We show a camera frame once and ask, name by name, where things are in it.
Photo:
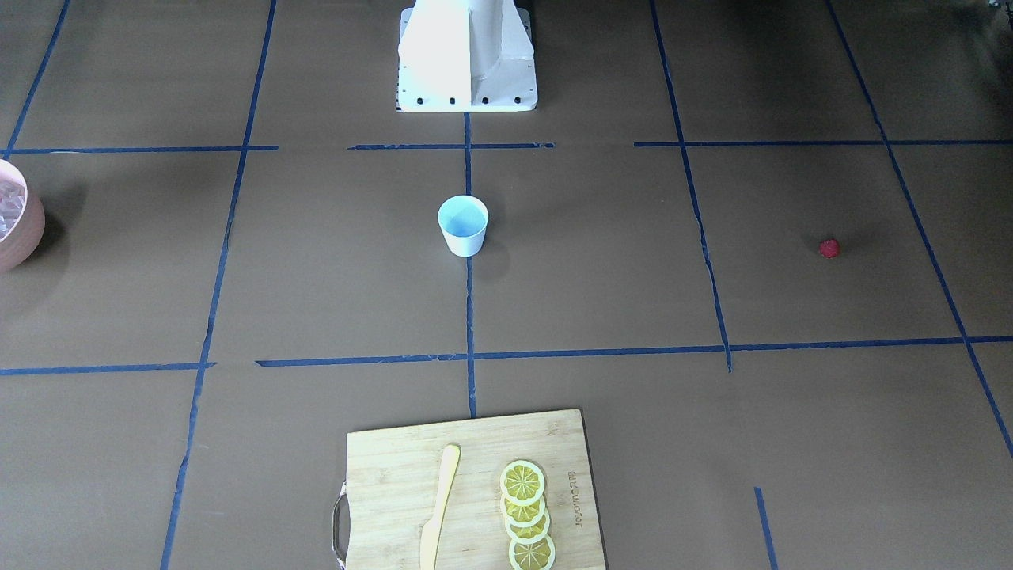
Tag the bamboo cutting board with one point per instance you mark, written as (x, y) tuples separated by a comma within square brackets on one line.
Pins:
[(392, 473)]

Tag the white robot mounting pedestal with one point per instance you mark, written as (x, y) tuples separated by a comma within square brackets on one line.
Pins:
[(466, 56)]

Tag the pile of ice cubes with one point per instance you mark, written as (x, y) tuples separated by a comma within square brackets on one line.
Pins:
[(14, 200)]

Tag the red strawberry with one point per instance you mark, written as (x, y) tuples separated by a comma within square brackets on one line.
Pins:
[(829, 248)]

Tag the lemon slice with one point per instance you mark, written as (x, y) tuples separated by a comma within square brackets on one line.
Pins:
[(523, 516), (527, 535), (536, 555), (522, 482)]

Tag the light blue plastic cup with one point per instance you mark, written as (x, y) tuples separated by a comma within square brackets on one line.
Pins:
[(463, 221)]

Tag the lemon slice bottom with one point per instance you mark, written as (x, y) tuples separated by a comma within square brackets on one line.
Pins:
[(536, 555)]

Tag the lemon slice top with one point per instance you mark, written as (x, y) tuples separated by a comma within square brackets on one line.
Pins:
[(522, 482)]

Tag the pink bowl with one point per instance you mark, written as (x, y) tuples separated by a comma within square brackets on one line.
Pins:
[(26, 236)]

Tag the yellow plastic knife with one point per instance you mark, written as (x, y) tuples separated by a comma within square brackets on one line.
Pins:
[(431, 530)]

